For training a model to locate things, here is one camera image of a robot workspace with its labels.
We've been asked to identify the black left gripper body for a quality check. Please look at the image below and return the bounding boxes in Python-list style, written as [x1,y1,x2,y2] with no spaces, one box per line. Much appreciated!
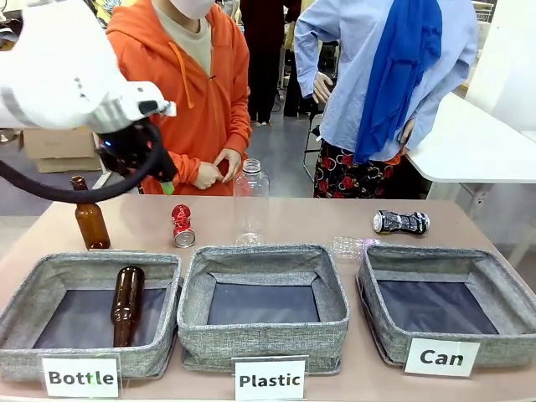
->
[97,118,178,184]

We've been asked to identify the crushed red can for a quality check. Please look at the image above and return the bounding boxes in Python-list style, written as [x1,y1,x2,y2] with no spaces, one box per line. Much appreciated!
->
[171,204,197,249]

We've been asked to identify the grey fabric basket bottle label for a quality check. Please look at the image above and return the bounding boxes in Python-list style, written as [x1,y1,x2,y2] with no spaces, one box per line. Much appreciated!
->
[0,250,184,383]

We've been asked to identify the grey fabric basket plastic label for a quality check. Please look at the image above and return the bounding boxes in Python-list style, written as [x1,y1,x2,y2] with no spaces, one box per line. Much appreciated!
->
[177,244,351,376]

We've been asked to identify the crushed black can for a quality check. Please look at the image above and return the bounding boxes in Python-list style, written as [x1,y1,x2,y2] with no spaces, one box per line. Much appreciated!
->
[372,209,431,236]

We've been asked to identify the grey fabric basket can label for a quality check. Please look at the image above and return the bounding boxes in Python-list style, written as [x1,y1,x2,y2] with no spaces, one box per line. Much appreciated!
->
[356,244,536,369]

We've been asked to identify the white can label sign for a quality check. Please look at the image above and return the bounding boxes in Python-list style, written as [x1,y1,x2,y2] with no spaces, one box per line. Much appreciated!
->
[403,337,482,378]

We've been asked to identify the person's right hand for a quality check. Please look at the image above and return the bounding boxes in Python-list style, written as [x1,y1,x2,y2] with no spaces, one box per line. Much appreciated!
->
[193,161,225,191]

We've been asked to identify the person's left hand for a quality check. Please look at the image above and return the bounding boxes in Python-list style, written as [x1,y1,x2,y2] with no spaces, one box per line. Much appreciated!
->
[212,147,244,184]

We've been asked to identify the cardboard box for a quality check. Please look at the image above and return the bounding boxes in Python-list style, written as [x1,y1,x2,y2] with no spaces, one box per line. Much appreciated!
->
[18,127,103,174]

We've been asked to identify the standing brown glass bottle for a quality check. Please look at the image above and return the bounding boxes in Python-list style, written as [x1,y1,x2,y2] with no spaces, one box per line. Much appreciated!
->
[70,175,112,251]

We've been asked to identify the person in orange hoodie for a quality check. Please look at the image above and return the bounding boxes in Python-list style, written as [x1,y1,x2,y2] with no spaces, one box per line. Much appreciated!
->
[106,0,253,197]

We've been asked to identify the lying brown glass bottle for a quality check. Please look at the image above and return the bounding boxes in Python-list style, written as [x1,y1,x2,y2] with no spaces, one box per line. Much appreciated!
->
[110,265,146,348]

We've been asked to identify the person in dark clothes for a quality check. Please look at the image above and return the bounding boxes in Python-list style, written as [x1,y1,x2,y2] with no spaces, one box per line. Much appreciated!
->
[239,0,303,127]

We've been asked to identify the crushed clear plastic bottle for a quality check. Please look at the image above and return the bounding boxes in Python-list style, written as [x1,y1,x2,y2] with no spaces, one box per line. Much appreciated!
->
[330,234,383,260]

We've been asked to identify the white bottle label sign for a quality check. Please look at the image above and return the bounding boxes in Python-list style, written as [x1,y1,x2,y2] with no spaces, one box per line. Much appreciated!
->
[41,353,122,399]

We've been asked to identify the white plastic label sign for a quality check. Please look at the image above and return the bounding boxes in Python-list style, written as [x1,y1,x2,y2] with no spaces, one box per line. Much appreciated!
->
[231,355,310,402]

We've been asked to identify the mannequin in blue shirt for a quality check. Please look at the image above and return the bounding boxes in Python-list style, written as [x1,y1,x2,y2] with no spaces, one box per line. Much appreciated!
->
[293,0,480,199]

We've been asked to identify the white side table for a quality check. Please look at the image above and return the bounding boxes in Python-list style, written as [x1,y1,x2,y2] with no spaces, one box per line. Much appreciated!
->
[404,90,536,184]

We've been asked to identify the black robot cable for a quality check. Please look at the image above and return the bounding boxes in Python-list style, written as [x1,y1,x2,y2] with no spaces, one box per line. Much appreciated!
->
[0,125,165,205]

